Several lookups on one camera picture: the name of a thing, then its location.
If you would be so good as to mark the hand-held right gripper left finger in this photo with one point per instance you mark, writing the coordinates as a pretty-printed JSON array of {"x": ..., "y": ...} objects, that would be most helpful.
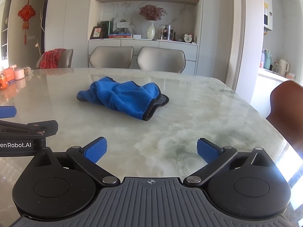
[{"x": 95, "y": 150}]

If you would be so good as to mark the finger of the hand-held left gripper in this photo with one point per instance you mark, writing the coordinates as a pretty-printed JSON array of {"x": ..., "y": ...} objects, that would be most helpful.
[
  {"x": 47, "y": 126},
  {"x": 7, "y": 112}
]

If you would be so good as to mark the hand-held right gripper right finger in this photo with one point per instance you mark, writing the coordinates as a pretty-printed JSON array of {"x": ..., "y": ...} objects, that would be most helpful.
[{"x": 208, "y": 151}]

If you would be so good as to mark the blue towel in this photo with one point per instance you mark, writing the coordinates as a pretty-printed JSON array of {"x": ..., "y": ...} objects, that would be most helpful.
[{"x": 123, "y": 97}]

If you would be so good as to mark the orange box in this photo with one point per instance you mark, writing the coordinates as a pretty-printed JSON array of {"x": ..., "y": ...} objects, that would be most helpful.
[{"x": 3, "y": 81}]

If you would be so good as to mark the pink round container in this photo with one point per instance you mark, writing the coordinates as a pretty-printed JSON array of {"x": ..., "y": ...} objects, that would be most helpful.
[{"x": 19, "y": 74}]

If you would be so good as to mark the red patterned cloth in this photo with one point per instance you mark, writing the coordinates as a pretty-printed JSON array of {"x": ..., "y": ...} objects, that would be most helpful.
[{"x": 51, "y": 59}]

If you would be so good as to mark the beige chair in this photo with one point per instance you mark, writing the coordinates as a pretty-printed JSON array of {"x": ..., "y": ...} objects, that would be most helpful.
[
  {"x": 161, "y": 60},
  {"x": 66, "y": 58},
  {"x": 111, "y": 56}
]

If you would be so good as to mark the white counter cabinet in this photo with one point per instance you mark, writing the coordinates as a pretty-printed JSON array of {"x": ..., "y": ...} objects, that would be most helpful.
[{"x": 262, "y": 92}]

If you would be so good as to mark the brown leather chair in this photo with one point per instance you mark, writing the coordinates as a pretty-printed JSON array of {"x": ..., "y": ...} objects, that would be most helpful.
[{"x": 287, "y": 113}]

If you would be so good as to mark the dry branch decoration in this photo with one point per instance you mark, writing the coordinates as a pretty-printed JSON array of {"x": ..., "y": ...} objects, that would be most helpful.
[{"x": 42, "y": 28}]

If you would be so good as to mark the lilac bottle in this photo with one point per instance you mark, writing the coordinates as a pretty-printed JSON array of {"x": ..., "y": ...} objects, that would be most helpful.
[{"x": 262, "y": 60}]

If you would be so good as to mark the mint green jug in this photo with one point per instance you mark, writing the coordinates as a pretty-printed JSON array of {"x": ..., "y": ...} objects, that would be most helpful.
[{"x": 268, "y": 60}]

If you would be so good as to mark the pink item on counter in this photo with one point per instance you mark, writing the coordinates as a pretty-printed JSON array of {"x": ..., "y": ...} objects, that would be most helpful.
[{"x": 291, "y": 76}]

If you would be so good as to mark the cream kettle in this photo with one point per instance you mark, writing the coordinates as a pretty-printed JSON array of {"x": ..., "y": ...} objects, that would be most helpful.
[{"x": 283, "y": 67}]

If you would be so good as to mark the dark green box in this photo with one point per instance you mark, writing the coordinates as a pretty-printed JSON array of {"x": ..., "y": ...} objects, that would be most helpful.
[{"x": 106, "y": 29}]

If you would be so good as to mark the small alarm clock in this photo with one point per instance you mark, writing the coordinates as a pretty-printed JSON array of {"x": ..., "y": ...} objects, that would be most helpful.
[{"x": 188, "y": 38}]

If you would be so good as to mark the stack of books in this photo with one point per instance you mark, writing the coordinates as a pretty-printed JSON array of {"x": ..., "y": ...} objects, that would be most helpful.
[{"x": 119, "y": 36}]

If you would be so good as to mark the small white box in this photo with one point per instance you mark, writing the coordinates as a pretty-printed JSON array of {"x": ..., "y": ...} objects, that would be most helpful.
[{"x": 137, "y": 37}]

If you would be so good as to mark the glass jar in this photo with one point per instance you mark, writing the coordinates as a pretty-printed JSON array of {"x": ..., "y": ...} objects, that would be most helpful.
[{"x": 167, "y": 32}]

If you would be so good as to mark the white card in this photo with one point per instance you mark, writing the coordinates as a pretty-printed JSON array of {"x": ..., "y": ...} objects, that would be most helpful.
[{"x": 122, "y": 24}]

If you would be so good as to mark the white vase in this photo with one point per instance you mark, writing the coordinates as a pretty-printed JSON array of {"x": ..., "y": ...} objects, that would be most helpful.
[{"x": 150, "y": 32}]

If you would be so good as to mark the dried reddish flowers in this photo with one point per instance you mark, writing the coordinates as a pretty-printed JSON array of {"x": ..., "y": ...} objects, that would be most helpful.
[{"x": 152, "y": 12}]

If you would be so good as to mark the red knot wall ornament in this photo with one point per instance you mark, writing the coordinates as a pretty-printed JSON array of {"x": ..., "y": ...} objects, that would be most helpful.
[{"x": 26, "y": 13}]

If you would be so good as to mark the picture frame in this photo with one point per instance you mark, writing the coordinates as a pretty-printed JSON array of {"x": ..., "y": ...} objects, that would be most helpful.
[{"x": 95, "y": 33}]

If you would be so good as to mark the white wall appliance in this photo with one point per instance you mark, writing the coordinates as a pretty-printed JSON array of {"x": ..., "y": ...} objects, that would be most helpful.
[{"x": 267, "y": 9}]

